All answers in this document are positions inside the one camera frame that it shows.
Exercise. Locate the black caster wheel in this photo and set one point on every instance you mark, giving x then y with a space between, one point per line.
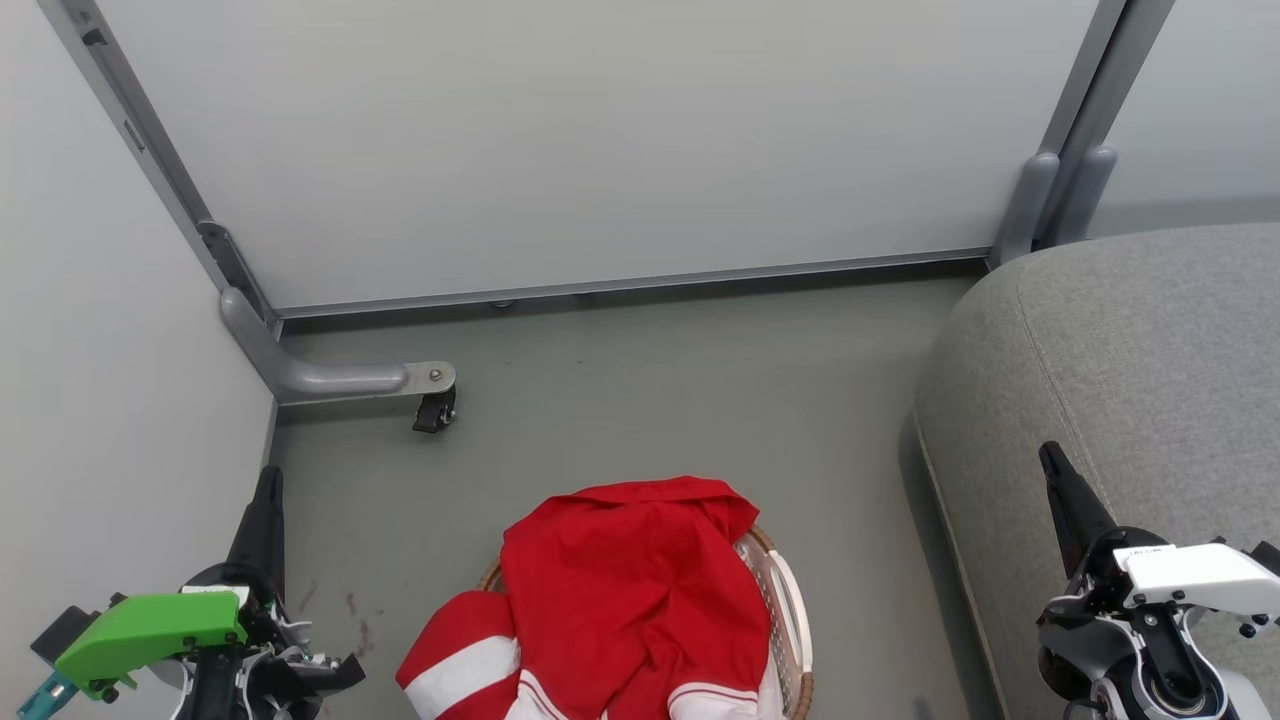
435 410

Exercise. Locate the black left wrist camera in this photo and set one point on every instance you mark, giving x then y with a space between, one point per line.
62 630

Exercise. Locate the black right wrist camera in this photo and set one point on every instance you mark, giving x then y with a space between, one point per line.
1267 557

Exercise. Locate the grey partition post with bracket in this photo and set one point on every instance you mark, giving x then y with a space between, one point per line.
130 130

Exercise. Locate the plain red garment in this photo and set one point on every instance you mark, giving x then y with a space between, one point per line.
630 590

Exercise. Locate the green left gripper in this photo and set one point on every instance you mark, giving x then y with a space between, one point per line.
150 630

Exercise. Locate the woven laundry basket white liner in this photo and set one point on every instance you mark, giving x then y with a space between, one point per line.
785 610

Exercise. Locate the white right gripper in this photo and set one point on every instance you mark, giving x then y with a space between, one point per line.
1200 580

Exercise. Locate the grey partition foot with caster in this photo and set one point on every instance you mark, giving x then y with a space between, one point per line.
320 378

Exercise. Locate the grey fabric sofa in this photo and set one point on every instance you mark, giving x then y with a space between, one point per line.
1150 380

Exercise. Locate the grey rounded partition foot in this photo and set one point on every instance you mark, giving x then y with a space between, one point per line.
1025 205
1085 195

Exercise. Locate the grey partition bottom rail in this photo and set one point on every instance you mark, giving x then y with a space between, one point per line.
640 285

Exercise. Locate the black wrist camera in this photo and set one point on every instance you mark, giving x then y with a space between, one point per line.
62 630
1267 557

